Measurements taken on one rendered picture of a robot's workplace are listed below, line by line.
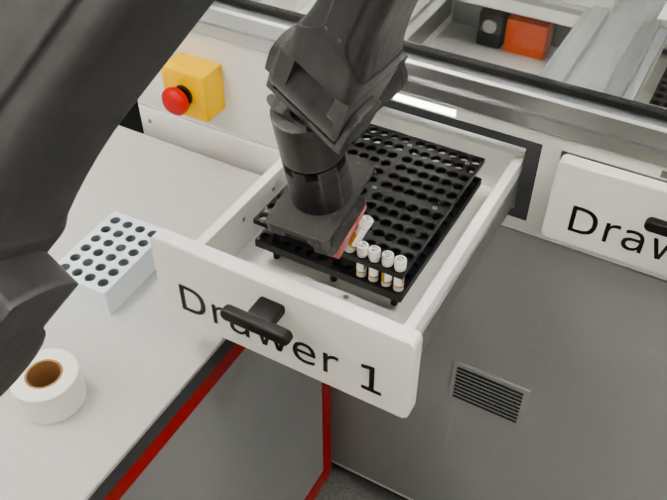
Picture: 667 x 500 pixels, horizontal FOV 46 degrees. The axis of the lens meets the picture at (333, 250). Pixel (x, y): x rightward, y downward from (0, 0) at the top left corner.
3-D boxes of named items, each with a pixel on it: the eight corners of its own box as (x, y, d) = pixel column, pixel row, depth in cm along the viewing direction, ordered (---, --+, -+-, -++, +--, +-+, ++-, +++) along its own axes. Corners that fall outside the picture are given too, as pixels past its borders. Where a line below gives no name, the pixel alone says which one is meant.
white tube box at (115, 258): (110, 315, 93) (104, 294, 91) (55, 293, 96) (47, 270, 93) (172, 252, 101) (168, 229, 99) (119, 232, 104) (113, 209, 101)
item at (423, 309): (400, 391, 76) (404, 349, 72) (185, 297, 85) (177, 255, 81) (535, 170, 102) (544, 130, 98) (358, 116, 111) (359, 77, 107)
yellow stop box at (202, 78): (205, 126, 108) (200, 79, 103) (163, 112, 111) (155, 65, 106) (226, 108, 111) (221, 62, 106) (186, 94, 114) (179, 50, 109)
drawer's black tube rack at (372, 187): (399, 319, 83) (402, 275, 78) (256, 262, 89) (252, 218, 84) (477, 200, 97) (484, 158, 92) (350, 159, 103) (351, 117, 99)
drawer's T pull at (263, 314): (287, 349, 72) (287, 338, 71) (219, 318, 74) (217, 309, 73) (308, 322, 74) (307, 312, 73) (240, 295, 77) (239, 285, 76)
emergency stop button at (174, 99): (185, 121, 106) (181, 95, 103) (161, 113, 107) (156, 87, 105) (198, 110, 108) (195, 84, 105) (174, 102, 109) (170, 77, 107)
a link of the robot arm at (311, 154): (252, 105, 64) (304, 134, 61) (310, 58, 66) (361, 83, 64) (268, 163, 69) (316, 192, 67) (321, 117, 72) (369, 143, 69)
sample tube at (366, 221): (352, 250, 82) (373, 216, 80) (354, 258, 81) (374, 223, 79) (341, 247, 82) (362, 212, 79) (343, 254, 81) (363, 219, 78)
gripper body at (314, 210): (267, 233, 73) (250, 181, 67) (319, 157, 78) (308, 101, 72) (329, 255, 71) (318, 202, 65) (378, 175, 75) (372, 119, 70)
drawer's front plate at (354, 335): (407, 421, 75) (415, 345, 68) (164, 311, 86) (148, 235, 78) (415, 407, 77) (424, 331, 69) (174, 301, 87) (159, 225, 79)
